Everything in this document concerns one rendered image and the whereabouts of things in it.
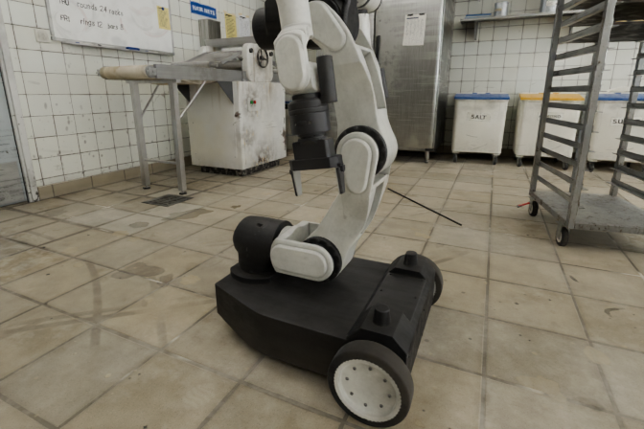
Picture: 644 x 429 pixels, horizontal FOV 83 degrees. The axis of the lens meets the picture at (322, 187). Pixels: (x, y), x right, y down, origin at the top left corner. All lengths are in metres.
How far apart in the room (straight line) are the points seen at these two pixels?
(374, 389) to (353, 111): 0.67
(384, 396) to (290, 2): 0.88
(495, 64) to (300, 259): 4.20
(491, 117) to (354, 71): 3.45
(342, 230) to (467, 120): 3.39
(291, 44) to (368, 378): 0.75
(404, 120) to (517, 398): 3.33
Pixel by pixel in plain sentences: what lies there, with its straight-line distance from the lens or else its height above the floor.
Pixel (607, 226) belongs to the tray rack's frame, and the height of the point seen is 0.15.
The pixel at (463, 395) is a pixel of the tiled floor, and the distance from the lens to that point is 1.15.
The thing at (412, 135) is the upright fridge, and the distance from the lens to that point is 4.14.
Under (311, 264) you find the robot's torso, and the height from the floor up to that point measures 0.28.
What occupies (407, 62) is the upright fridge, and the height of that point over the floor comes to 1.07.
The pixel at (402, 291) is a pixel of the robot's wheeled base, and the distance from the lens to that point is 1.15.
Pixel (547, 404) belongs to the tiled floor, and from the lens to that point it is 1.21.
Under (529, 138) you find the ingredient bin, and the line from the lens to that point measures 4.35.
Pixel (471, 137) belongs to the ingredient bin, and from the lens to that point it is 4.34.
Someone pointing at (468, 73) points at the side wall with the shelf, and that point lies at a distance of 4.98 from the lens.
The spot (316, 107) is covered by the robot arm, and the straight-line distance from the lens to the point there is 0.78.
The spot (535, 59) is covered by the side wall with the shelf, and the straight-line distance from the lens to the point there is 4.99.
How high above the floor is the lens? 0.76
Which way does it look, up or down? 15 degrees down
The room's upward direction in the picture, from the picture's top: straight up
